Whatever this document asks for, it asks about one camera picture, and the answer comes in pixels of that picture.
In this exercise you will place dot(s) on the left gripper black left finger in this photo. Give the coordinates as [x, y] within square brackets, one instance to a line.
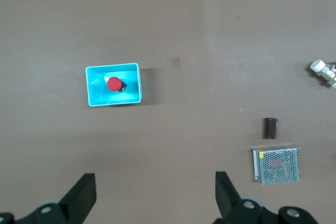
[76, 203]

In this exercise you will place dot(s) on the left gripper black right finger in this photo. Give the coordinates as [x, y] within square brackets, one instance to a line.
[231, 208]

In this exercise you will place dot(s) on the red push button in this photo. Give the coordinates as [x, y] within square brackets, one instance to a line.
[113, 84]

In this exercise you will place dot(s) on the metal mesh power supply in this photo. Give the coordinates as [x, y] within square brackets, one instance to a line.
[278, 166]

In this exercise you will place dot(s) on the dark brown cylindrical capacitor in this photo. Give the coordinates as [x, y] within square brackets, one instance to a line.
[271, 128]

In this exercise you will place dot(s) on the cyan plastic bin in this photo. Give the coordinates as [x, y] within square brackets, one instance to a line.
[94, 95]

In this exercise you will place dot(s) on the white-ended metal valve fitting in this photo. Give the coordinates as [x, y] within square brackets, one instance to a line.
[319, 66]

